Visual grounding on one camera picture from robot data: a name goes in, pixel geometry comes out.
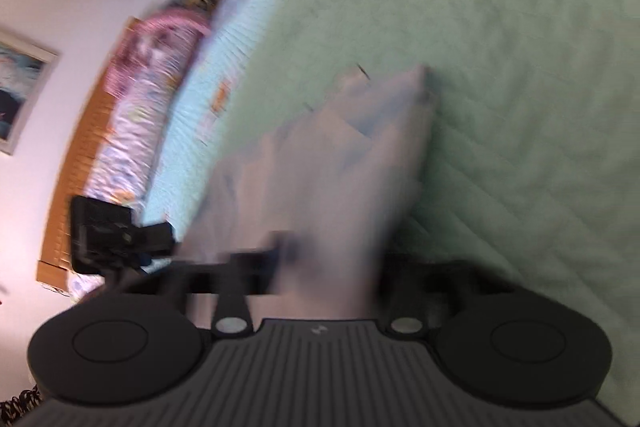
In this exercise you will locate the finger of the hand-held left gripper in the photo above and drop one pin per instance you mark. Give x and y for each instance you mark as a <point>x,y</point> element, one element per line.
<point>152,242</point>

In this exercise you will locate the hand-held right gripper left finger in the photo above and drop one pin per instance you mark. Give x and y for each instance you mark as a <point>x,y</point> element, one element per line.
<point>282,252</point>

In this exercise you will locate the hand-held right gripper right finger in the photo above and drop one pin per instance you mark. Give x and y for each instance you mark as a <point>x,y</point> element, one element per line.
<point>395,282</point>

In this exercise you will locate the white shirt with navy trim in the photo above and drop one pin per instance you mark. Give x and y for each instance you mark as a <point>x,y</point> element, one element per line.
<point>325,177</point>

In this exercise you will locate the wooden headboard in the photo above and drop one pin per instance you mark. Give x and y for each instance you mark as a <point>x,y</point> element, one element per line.
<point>75,187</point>

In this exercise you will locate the pink folded quilt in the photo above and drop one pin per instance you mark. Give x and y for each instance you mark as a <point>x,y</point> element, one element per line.
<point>140,107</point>

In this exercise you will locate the green quilted bee blanket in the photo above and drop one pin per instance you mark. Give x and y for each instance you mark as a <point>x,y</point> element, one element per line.
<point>500,82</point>

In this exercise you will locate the blue yellow patterned pillow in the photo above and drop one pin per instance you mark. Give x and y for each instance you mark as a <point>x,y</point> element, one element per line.
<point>197,1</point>

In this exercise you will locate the framed wall picture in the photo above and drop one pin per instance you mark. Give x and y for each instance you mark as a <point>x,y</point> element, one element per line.
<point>22,92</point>

